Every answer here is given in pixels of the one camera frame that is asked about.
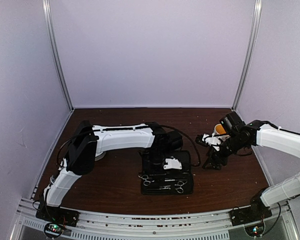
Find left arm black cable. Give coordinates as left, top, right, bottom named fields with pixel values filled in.
left=56, top=124, right=203, bottom=168

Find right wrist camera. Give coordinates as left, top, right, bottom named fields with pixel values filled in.
left=195, top=133, right=222, bottom=151

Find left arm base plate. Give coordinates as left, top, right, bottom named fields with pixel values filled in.
left=35, top=205, right=80, bottom=239

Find white patterned mug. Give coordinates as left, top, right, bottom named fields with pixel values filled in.
left=213, top=123, right=230, bottom=141

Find aluminium frame post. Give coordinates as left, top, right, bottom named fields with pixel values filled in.
left=232, top=0, right=263, bottom=111
left=42, top=0, right=74, bottom=112

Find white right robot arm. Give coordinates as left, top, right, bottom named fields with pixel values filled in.
left=195, top=111, right=300, bottom=221

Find white scalloped bowl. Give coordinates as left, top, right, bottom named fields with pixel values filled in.
left=94, top=151, right=107, bottom=162

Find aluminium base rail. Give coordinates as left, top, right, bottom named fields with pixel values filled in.
left=8, top=198, right=300, bottom=240

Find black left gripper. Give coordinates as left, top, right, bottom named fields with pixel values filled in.
left=149, top=149, right=168, bottom=183

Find right aluminium frame post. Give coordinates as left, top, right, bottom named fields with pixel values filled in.
left=232, top=0, right=263, bottom=111

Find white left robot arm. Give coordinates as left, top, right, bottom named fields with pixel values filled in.
left=40, top=120, right=183, bottom=222

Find silver scissors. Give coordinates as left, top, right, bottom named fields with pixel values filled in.
left=137, top=174, right=186, bottom=186
left=158, top=180, right=187, bottom=195

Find left aluminium frame post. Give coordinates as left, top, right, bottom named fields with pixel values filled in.
left=42, top=0, right=74, bottom=112

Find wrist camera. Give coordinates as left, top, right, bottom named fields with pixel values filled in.
left=195, top=133, right=222, bottom=151
left=163, top=157, right=183, bottom=170

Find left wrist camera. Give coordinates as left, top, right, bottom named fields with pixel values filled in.
left=163, top=157, right=183, bottom=170

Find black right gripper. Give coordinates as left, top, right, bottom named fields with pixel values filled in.
left=202, top=133, right=248, bottom=170

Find black zip tool case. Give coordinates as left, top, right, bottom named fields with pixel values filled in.
left=139, top=150, right=194, bottom=196

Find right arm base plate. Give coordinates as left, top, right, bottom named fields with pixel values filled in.
left=229, top=206, right=272, bottom=238

